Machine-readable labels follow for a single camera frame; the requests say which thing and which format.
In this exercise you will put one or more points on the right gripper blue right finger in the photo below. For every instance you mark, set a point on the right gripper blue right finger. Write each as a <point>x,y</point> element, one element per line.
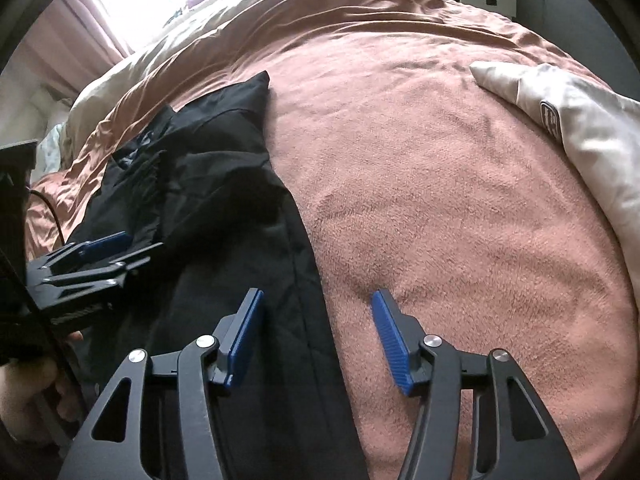
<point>513,434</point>

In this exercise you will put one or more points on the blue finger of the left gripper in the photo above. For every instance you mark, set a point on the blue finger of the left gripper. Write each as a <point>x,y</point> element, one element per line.
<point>105,247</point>

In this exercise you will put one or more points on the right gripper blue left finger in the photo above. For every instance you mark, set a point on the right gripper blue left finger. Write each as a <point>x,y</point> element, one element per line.
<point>110,443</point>

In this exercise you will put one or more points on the black collared shirt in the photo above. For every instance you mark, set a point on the black collared shirt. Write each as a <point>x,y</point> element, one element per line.
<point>199,182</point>

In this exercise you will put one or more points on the person's left hand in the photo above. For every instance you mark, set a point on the person's left hand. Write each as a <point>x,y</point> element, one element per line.
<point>20,386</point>

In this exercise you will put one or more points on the white patterned pillow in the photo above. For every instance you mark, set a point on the white patterned pillow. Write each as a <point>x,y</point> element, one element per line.
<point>48,154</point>

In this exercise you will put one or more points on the terracotta pink duvet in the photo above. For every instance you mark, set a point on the terracotta pink duvet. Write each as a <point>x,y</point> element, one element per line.
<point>408,175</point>

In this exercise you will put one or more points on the cream folded garment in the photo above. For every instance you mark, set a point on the cream folded garment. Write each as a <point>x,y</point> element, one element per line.
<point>597,128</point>

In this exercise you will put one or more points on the dark grey wardrobe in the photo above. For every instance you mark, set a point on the dark grey wardrobe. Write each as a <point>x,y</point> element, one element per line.
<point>578,28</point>

